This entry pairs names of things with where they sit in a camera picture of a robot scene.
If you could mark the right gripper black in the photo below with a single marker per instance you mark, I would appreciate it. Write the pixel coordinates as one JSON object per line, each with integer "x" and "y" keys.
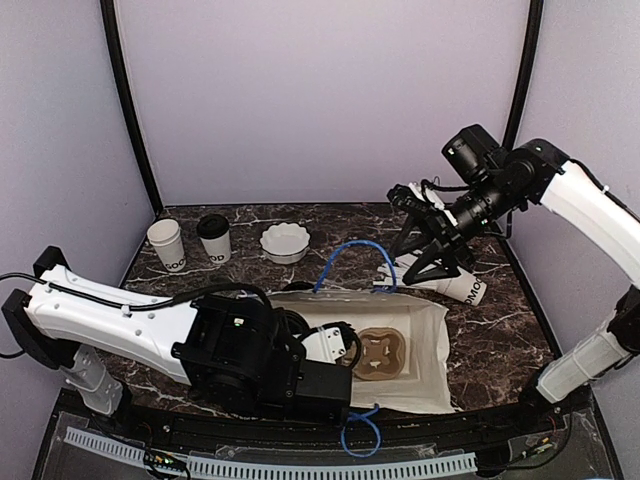
{"x": 452, "y": 241}

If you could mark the brown cardboard cup carrier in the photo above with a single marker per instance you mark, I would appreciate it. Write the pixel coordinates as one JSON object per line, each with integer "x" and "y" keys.
{"x": 382, "y": 356}

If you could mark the patterned paper takeout bag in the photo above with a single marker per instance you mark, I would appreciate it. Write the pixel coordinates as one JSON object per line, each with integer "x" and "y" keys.
{"x": 422, "y": 386}

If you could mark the white paper coffee cup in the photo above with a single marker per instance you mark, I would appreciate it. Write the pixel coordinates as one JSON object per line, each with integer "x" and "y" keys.
{"x": 218, "y": 250}

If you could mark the white cup holding straws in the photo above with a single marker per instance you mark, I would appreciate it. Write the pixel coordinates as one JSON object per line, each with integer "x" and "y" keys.
{"x": 466, "y": 288}

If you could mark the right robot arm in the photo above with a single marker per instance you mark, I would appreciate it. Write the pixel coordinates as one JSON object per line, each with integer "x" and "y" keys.
{"x": 498, "y": 183}

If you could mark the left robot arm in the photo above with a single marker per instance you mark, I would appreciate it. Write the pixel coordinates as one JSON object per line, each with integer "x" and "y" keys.
{"x": 64, "y": 321}

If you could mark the bundle of white wrapped straws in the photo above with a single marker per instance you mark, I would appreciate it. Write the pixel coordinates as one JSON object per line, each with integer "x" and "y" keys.
{"x": 394, "y": 276}

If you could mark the stack of black lids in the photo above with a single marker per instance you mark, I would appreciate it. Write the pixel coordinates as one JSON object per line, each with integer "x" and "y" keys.
{"x": 297, "y": 324}

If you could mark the white fluted ceramic bowl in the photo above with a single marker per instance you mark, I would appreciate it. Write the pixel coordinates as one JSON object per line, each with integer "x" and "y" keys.
{"x": 285, "y": 243}

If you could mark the stack of white paper cups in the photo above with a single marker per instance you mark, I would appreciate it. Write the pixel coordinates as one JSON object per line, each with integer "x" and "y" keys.
{"x": 165, "y": 238}

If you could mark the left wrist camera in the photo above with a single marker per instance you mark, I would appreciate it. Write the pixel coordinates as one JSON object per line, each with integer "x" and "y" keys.
{"x": 240, "y": 353}

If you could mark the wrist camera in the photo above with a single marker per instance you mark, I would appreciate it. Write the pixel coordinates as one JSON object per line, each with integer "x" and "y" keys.
{"x": 468, "y": 152}
{"x": 240, "y": 353}

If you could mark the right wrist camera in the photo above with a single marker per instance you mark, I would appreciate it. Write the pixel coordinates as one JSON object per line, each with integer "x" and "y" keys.
{"x": 468, "y": 152}

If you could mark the white slotted cable duct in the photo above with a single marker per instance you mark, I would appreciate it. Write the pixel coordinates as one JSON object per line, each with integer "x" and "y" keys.
{"x": 206, "y": 467}

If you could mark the black front rail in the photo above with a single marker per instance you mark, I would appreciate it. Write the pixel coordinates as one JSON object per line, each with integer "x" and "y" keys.
{"x": 490, "y": 432}

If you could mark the right black corner post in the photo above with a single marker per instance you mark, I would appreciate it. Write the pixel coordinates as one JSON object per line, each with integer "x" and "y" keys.
{"x": 524, "y": 75}

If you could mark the black corner post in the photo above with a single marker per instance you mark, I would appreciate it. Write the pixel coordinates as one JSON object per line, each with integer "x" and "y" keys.
{"x": 120, "y": 74}
{"x": 524, "y": 75}

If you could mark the left black corner post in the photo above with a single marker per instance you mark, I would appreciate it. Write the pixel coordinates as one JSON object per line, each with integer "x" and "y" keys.
{"x": 120, "y": 74}

